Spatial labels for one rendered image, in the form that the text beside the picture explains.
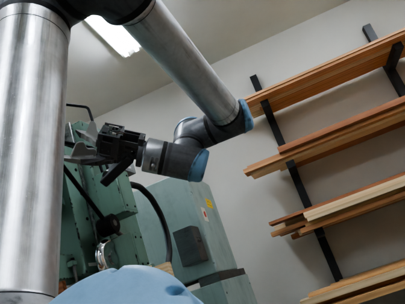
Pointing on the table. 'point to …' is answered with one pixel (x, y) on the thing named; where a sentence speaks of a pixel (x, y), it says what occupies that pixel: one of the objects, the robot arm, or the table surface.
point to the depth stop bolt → (73, 268)
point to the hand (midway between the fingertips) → (65, 145)
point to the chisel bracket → (67, 274)
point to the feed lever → (108, 225)
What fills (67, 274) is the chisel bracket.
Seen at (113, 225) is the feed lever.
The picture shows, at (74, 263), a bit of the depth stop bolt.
